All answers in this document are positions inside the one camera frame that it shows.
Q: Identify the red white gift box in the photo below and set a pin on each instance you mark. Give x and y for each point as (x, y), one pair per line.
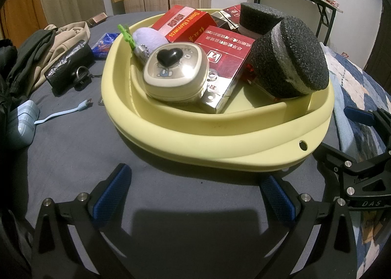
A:
(183, 24)

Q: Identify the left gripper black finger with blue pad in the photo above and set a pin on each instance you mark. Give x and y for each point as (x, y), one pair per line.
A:
(54, 254)
(320, 242)

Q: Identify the black foam cylinder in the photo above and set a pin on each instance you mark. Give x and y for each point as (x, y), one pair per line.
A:
(288, 61)
(256, 19)

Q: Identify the purple plush toy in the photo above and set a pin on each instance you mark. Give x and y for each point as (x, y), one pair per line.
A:
(147, 40)

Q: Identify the yellow plastic basin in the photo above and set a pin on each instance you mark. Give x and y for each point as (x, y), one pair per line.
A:
(252, 134)

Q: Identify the green plastic clip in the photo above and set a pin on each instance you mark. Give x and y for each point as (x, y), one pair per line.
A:
(124, 30)

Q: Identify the black pouch with keyring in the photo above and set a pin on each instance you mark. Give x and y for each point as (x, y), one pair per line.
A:
(62, 74)

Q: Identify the beige jacket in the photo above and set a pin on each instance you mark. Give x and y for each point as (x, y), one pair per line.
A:
(64, 38)

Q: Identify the blue checkered rug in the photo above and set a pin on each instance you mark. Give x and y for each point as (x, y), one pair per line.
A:
(358, 97)

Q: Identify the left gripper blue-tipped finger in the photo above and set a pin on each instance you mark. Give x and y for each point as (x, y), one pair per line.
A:
(360, 116)

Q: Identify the cream round case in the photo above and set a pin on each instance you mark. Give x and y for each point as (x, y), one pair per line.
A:
(176, 73)

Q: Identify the large red silver box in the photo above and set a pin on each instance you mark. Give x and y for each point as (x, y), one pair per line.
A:
(228, 17)

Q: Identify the black folding table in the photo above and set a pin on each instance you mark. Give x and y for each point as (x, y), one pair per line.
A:
(320, 14)

